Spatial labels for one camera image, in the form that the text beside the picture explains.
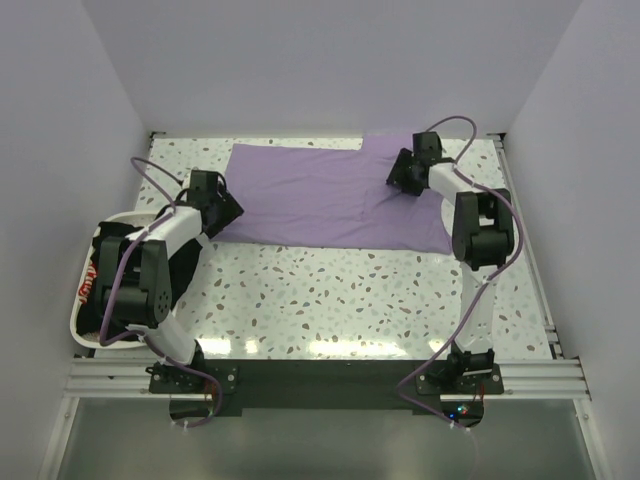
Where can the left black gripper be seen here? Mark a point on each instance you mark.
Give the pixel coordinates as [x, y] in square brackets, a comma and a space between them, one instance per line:
[226, 211]

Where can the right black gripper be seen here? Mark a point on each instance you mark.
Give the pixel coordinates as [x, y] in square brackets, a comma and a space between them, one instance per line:
[400, 173]

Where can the purple t-shirt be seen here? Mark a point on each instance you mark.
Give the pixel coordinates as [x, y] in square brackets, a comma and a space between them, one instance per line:
[330, 198]

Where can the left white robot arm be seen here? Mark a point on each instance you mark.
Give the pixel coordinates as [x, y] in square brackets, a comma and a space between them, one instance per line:
[180, 357]

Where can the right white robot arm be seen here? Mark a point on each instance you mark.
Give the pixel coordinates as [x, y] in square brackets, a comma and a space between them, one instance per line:
[482, 239]

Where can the black clothes in basket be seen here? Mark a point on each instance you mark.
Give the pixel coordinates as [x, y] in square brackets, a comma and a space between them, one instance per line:
[152, 283]

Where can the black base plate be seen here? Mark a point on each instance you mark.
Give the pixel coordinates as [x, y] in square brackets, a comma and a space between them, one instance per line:
[376, 385]

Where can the aluminium rail frame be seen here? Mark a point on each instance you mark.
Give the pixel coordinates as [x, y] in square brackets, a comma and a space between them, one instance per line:
[316, 279]

